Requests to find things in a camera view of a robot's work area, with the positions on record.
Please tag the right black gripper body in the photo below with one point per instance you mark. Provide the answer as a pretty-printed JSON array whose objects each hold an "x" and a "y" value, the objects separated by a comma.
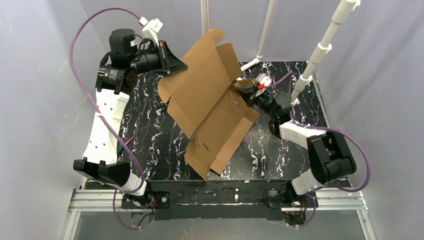
[{"x": 251, "y": 94}]

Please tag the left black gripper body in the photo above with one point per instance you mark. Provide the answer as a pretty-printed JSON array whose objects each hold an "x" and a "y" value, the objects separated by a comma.
[{"x": 166, "y": 57}]

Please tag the brown cardboard box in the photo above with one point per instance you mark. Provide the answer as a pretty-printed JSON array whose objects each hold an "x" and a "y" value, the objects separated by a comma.
[{"x": 204, "y": 103}]

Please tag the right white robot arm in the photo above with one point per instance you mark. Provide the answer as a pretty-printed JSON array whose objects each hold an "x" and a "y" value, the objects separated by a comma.
[{"x": 329, "y": 156}]

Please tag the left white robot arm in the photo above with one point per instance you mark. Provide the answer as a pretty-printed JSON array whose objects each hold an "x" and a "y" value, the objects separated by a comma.
[{"x": 116, "y": 78}]

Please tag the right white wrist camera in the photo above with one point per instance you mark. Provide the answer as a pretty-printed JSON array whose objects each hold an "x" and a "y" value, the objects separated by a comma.
[{"x": 262, "y": 81}]

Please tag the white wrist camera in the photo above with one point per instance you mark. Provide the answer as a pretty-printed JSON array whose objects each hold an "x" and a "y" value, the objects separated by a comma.
[
  {"x": 151, "y": 28},
  {"x": 262, "y": 81}
]

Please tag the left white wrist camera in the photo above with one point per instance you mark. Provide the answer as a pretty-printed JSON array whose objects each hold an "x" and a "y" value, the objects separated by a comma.
[{"x": 151, "y": 28}]

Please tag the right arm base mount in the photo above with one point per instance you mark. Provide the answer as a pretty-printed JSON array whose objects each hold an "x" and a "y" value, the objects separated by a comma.
[{"x": 288, "y": 202}]

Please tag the white PVC pipe frame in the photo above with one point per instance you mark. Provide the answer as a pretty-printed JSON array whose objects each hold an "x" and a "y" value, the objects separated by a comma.
[{"x": 277, "y": 30}]

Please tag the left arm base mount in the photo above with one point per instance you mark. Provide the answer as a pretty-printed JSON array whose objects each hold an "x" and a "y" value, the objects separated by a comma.
[{"x": 155, "y": 202}]

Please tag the aluminium table frame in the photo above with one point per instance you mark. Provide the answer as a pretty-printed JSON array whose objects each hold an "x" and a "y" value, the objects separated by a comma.
[{"x": 233, "y": 199}]

